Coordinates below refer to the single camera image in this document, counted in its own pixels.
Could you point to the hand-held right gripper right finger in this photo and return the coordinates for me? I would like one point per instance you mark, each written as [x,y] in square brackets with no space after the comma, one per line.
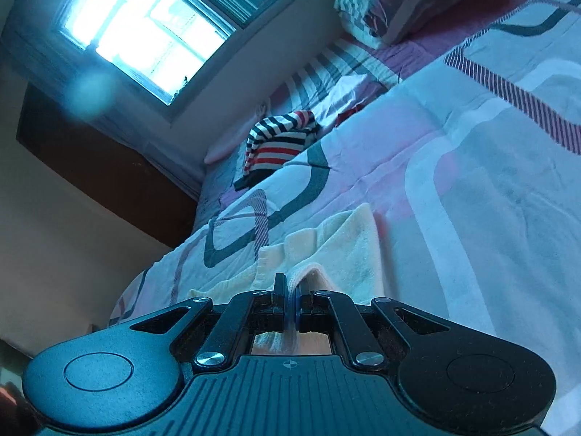
[303,313]

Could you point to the striped folded garment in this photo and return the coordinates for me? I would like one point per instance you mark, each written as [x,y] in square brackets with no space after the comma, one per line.
[277,145]

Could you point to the cream knitted sweater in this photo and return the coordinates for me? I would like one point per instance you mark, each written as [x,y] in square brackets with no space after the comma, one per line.
[345,254]

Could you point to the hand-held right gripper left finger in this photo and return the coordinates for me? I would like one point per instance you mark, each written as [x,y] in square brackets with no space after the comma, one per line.
[279,290]

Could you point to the pink blue printed bed sheet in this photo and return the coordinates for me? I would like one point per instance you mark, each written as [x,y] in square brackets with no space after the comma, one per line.
[476,190]

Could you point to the white cloth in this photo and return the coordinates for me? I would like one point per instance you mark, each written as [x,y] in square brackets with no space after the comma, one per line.
[347,97]

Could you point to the striped mattress sheet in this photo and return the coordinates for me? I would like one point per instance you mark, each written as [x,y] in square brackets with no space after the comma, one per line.
[317,66]

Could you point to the window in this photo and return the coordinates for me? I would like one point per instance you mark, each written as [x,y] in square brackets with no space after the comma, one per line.
[145,36]

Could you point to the small red cloth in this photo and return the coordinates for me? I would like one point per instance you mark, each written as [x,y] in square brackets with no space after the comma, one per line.
[348,116]

